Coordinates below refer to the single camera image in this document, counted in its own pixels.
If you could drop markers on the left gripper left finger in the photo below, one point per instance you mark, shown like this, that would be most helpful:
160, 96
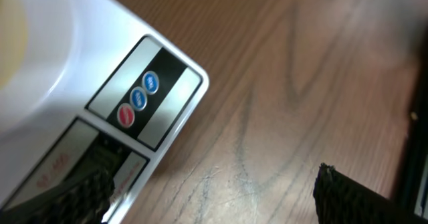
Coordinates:
84, 198

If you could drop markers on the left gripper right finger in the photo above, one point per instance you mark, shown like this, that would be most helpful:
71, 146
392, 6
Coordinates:
341, 200

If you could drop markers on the white digital kitchen scale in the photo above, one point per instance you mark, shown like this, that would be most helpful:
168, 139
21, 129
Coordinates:
97, 88

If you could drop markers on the yellow plastic bowl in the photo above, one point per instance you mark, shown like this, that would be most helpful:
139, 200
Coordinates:
13, 38

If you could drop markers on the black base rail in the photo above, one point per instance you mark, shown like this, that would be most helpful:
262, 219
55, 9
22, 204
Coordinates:
411, 191

